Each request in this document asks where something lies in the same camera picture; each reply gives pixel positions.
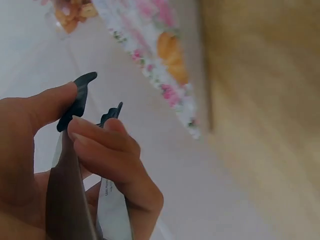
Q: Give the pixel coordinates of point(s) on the clear container of orange snacks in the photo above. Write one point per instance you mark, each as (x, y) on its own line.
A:
(72, 15)

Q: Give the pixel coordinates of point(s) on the metal tongs with black tips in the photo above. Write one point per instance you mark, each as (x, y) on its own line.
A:
(65, 190)

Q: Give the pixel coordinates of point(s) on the person's left hand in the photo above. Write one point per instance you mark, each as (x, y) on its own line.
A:
(17, 150)

